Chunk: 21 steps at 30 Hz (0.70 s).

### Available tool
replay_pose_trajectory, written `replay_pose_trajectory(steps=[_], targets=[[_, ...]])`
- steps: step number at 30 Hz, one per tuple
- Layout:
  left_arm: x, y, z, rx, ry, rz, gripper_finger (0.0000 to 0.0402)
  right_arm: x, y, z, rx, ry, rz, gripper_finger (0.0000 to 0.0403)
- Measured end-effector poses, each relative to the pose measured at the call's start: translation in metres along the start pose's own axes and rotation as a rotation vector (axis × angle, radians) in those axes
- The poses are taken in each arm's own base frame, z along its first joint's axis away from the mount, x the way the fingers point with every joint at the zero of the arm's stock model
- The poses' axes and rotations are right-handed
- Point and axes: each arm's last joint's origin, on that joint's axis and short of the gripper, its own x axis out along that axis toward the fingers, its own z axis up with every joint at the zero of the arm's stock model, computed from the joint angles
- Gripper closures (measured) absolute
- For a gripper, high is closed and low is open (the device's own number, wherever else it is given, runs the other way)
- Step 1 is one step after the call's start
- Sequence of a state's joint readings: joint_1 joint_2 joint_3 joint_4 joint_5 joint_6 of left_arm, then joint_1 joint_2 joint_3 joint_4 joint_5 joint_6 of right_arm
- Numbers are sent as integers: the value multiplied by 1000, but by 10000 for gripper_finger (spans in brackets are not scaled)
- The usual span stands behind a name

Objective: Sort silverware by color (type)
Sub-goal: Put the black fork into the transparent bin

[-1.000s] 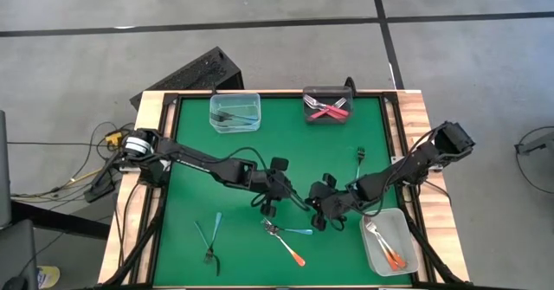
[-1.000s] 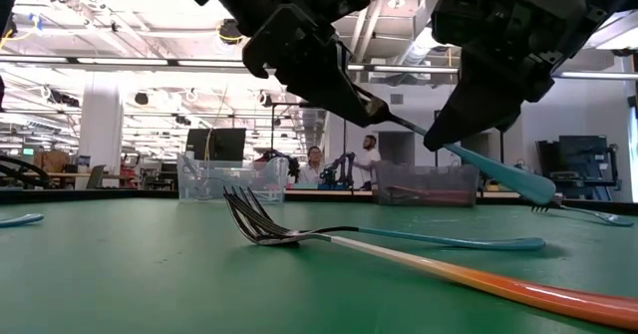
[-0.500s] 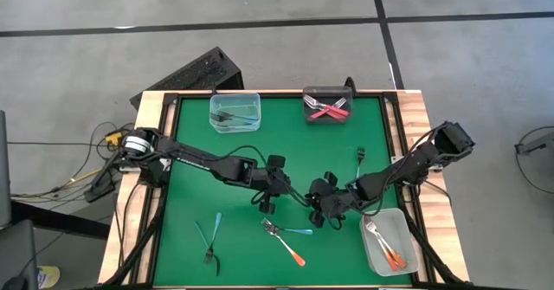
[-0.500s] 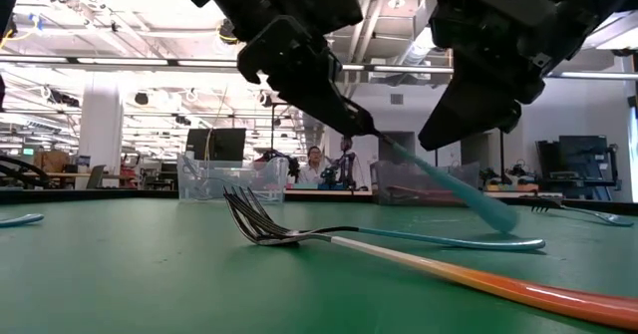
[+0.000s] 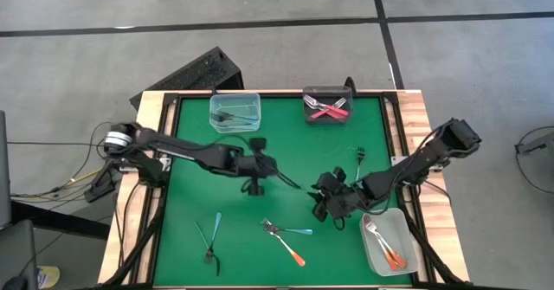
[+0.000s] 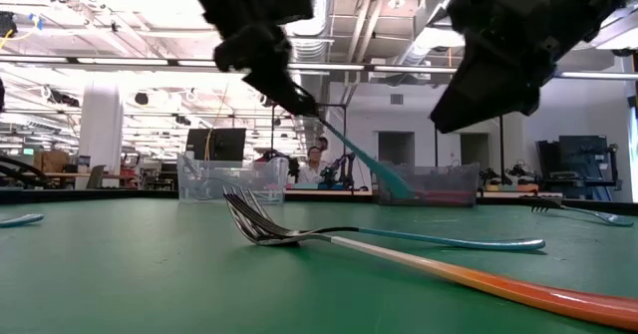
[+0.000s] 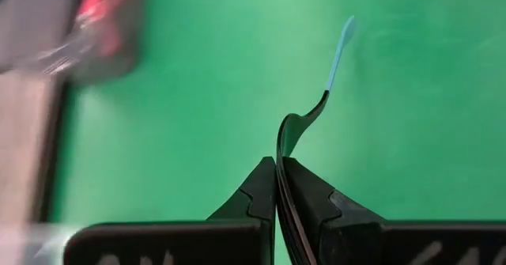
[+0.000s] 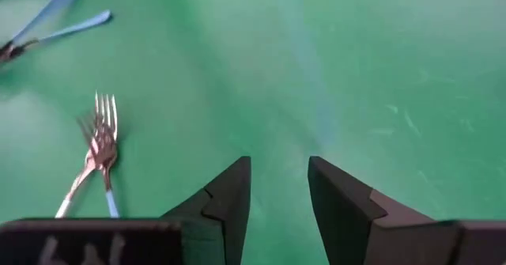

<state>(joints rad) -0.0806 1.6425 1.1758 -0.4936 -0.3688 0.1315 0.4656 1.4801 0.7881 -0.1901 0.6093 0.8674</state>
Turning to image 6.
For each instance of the long ceiling light bar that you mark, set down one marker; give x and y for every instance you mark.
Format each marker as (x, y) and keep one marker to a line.
(399, 68)

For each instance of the black aluminium table frame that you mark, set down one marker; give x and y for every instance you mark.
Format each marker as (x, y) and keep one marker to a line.
(329, 197)

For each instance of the black background robot arm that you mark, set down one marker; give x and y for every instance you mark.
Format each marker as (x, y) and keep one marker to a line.
(344, 169)

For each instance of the black monitor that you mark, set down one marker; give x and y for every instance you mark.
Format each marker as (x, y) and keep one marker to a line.
(219, 144)

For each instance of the grey chair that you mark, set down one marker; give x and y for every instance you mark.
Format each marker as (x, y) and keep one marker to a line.
(95, 177)

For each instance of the person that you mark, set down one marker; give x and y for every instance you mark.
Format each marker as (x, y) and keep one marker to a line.
(323, 143)
(311, 172)

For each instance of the cardboard box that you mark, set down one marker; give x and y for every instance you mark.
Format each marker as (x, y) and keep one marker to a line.
(50, 162)

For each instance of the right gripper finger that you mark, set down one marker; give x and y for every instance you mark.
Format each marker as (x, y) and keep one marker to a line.
(488, 100)

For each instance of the dark monitor cart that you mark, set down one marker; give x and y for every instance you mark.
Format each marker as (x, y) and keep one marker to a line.
(578, 159)

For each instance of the silver ventilation duct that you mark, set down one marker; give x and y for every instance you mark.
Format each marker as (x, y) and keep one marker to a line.
(428, 30)
(319, 50)

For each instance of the white column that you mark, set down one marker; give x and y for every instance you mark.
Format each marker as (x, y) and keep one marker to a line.
(99, 134)

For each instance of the dark smoked plastic container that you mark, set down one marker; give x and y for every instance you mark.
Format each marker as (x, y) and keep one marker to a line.
(448, 179)

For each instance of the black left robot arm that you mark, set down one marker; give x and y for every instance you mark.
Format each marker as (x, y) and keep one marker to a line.
(224, 0)

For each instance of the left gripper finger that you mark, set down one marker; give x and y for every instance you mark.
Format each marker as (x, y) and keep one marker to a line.
(284, 92)

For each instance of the green table mat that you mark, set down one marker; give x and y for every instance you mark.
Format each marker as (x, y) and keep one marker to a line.
(99, 284)

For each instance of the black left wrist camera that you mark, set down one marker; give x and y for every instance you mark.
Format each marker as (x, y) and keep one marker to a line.
(286, 2)

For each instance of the clear plastic container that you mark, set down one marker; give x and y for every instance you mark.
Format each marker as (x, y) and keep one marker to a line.
(234, 184)

